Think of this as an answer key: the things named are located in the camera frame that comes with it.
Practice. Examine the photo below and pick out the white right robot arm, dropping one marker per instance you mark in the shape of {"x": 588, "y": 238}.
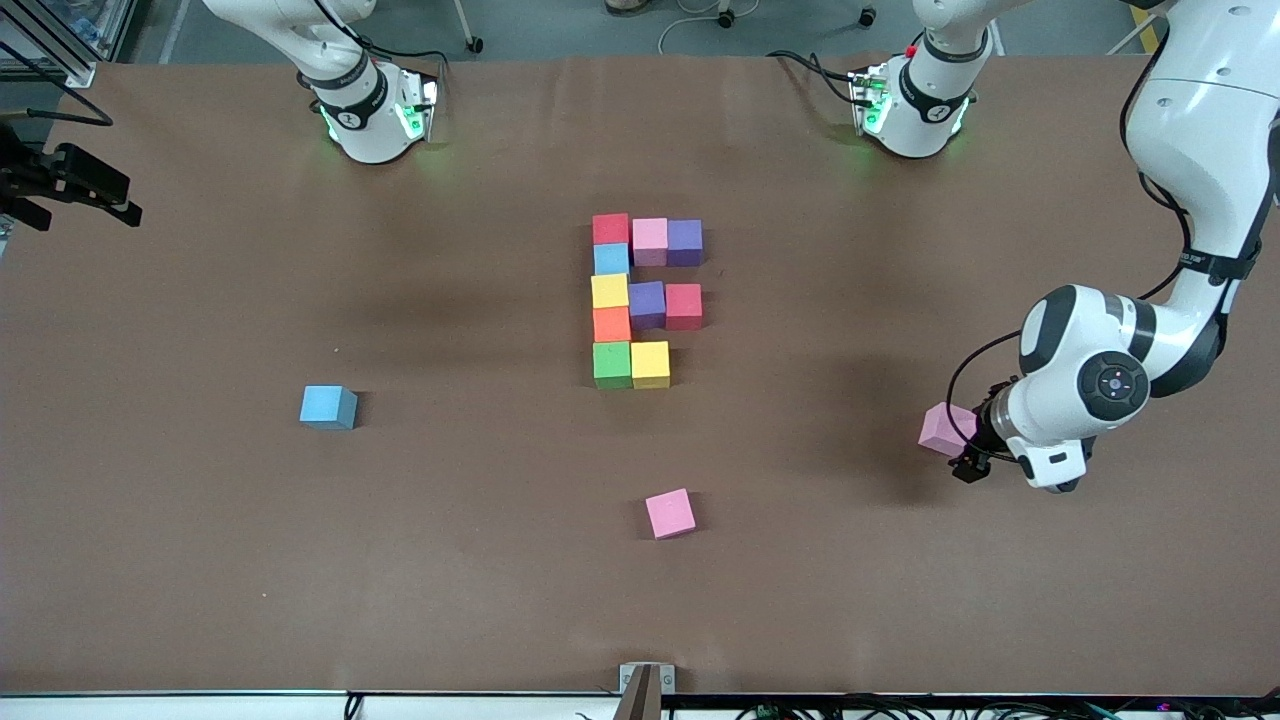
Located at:
{"x": 370, "y": 130}

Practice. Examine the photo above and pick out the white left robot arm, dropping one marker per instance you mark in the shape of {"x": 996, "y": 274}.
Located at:
{"x": 1200, "y": 150}

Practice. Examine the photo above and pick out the orange foam cube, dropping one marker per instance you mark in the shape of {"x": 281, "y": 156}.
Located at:
{"x": 611, "y": 324}

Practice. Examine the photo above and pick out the pink foam cube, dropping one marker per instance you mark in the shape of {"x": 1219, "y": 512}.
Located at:
{"x": 670, "y": 513}
{"x": 650, "y": 235}
{"x": 945, "y": 428}

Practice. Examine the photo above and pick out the grey metal bracket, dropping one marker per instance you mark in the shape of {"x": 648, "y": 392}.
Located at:
{"x": 628, "y": 680}

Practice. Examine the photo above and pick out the green foam cube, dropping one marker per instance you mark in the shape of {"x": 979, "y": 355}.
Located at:
{"x": 612, "y": 362}

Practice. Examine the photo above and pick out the yellow foam cube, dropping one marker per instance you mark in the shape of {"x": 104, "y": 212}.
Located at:
{"x": 651, "y": 362}
{"x": 609, "y": 290}

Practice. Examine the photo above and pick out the walking person's leg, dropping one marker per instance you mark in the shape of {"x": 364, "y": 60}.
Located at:
{"x": 628, "y": 5}

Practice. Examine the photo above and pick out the purple foam cube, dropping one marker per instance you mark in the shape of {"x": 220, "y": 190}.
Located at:
{"x": 648, "y": 302}
{"x": 685, "y": 238}

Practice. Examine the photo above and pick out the aluminium frame post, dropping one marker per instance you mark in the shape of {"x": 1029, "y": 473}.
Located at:
{"x": 1210, "y": 62}
{"x": 78, "y": 72}

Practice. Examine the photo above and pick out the brown table cover sheet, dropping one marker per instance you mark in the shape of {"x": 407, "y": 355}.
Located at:
{"x": 200, "y": 550}

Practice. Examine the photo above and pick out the light blue foam cube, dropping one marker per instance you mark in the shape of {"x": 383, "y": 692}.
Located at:
{"x": 611, "y": 259}
{"x": 327, "y": 406}

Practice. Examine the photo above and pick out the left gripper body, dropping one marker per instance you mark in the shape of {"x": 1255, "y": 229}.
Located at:
{"x": 981, "y": 443}

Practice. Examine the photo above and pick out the red foam cube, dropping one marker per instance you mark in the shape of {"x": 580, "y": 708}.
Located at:
{"x": 684, "y": 303}
{"x": 611, "y": 229}

